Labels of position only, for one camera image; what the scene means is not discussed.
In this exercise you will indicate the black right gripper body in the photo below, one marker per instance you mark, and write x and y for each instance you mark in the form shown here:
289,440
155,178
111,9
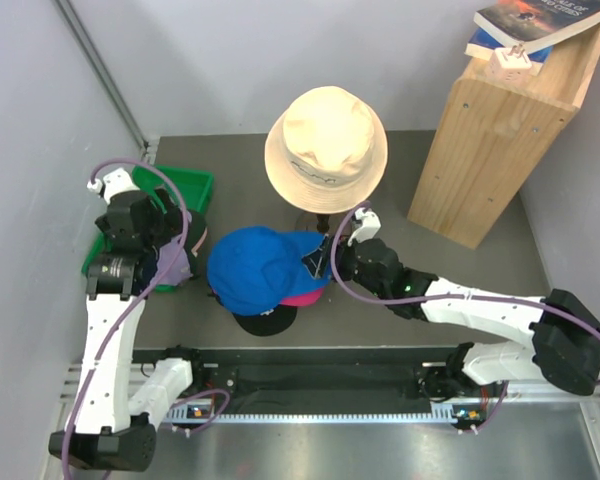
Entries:
347,265

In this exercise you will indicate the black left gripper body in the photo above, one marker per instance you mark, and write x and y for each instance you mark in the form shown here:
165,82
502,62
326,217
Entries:
167,225

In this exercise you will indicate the magenta baseball cap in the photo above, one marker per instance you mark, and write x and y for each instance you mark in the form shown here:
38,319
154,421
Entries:
303,300

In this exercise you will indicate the lavender baseball cap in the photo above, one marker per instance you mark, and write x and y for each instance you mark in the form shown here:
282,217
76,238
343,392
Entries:
173,265

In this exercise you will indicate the blue baseball cap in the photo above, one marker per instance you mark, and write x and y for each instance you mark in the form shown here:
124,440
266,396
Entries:
265,260

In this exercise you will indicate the black baseball cap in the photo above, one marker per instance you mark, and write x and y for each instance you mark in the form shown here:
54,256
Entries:
256,313

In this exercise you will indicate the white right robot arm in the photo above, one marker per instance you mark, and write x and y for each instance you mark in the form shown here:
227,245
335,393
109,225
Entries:
553,338

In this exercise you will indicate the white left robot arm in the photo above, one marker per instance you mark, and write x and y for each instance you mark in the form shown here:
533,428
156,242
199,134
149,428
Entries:
110,429

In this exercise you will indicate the dark green baseball cap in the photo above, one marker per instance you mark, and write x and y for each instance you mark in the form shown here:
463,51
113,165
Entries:
196,235

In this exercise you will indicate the dark wooden hat stand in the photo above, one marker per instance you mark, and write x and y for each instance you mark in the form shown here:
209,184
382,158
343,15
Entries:
319,223

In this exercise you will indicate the green plastic tray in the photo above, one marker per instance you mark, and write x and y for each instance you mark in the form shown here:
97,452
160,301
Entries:
117,256

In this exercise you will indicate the cream bucket hat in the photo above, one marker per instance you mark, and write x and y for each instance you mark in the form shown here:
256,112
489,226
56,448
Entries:
327,152

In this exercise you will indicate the tall wooden shelf box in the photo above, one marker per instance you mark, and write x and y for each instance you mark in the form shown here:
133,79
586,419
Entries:
492,135

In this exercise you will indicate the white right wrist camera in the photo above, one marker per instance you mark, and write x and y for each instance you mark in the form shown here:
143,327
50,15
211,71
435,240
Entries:
365,224

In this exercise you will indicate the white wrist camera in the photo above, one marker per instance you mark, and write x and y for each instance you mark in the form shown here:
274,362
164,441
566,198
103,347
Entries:
365,224
114,183

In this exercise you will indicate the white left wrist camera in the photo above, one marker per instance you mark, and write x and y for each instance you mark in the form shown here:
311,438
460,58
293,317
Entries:
114,183

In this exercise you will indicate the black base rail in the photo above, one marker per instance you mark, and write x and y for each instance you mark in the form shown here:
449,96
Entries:
413,372

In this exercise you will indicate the grey cable duct strip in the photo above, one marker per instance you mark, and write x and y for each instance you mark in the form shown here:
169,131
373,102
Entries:
436,414

